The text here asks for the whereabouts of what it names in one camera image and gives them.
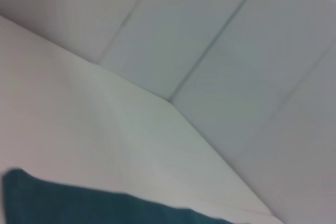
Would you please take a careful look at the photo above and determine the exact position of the blue t-shirt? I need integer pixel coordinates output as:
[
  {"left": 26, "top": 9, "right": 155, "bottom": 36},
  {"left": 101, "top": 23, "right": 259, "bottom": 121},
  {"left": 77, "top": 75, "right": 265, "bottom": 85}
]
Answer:
[{"left": 2, "top": 167, "right": 286, "bottom": 224}]

